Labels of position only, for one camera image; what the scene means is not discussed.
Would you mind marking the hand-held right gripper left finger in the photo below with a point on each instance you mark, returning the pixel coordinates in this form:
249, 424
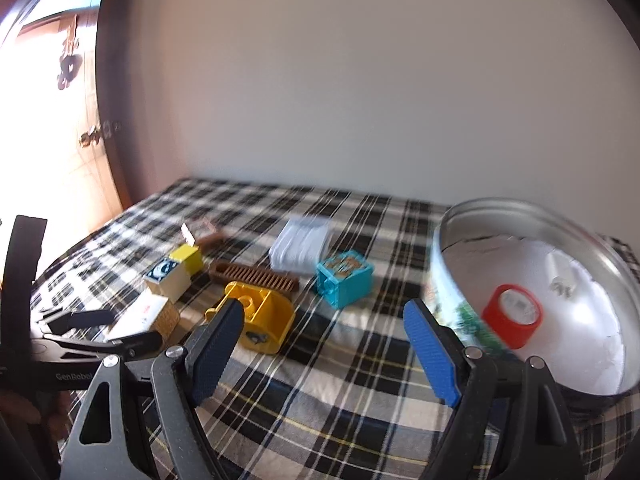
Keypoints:
215, 352

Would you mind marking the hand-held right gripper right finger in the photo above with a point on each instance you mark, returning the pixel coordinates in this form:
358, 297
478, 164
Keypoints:
430, 355

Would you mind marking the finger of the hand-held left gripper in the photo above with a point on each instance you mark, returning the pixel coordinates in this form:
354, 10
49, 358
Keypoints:
135, 342
85, 319

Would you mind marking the white box with tan side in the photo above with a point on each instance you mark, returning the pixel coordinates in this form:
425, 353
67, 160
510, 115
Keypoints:
140, 316

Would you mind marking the yellow arched toy block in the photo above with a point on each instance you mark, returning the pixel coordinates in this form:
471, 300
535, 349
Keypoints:
270, 320

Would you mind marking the cream printed toy block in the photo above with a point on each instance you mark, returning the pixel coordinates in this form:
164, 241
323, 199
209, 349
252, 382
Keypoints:
167, 280

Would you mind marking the red tape roll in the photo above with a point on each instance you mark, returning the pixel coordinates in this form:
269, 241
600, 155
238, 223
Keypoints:
500, 327

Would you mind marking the brown plastic comb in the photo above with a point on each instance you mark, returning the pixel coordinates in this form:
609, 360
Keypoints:
260, 276

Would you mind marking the small brown block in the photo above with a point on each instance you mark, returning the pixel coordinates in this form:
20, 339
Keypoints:
212, 240

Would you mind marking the teal toy block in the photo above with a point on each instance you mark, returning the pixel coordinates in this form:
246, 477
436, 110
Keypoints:
345, 280

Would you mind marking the round metal tin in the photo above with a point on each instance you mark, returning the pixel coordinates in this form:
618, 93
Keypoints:
600, 260

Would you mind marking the person's left hand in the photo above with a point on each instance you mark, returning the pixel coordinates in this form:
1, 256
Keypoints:
20, 407

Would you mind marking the black and white plaid bedsheet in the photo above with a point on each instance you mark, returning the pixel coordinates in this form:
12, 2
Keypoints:
350, 385

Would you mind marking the small white card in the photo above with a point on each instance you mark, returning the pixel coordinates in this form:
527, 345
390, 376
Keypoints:
188, 234

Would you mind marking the hanging door ornament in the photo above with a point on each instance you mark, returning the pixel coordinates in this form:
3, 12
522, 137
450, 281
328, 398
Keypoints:
67, 67

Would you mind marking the dark wooden door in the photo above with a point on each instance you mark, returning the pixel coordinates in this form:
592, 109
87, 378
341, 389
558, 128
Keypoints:
107, 60

